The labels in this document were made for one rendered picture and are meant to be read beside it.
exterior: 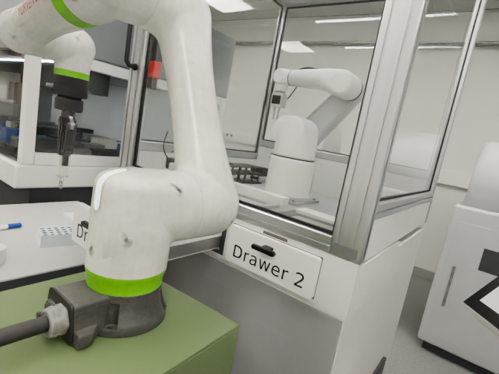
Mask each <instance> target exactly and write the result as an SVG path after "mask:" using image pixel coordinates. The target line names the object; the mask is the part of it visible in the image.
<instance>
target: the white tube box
mask: <svg viewBox="0 0 499 374"><path fill-rule="evenodd" d="M72 230H73V225H68V226H37V227H36V234H35V238H36V241H37V243H38V244H39V247H40V248H45V247H54V246H72V245H79V244H78V243H76V242H74V241H73V240H72Z"/></svg>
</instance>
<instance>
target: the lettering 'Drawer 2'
mask: <svg viewBox="0 0 499 374"><path fill-rule="evenodd" d="M236 247H238V248H239V249H240V250H241V254H240V256H238V257H237V256H235V248H236ZM235 248H234V252H233V256H234V257H236V258H240V257H241V256H242V249H241V247H240V246H237V245H235ZM251 257H254V258H255V260H254V261H255V263H254V264H251V260H253V259H250V260H249V263H250V265H252V266H253V265H254V266H255V265H256V261H257V259H256V257H255V256H254V255H251ZM263 265H264V268H265V272H266V271H267V270H268V268H269V266H270V263H269V264H268V266H267V268H266V261H264V262H263V264H262V265H261V259H260V269H262V267H263ZM274 267H277V266H273V267H272V269H271V272H272V274H273V271H276V272H278V273H279V272H280V269H279V268H278V267H277V268H278V271H277V270H274V269H273V268H274ZM285 272H287V273H288V271H287V270H286V271H284V269H283V272H282V276H281V279H282V280H283V277H284V273H285ZM296 274H300V275H301V276H302V279H301V280H300V281H298V282H296V283H294V285H295V286H297V287H300V288H302V286H299V285H297V283H300V282H302V281H303V280H304V276H303V274H302V273H300V272H297V273H296ZM273 275H274V274H273ZM274 276H276V277H278V275H274Z"/></svg>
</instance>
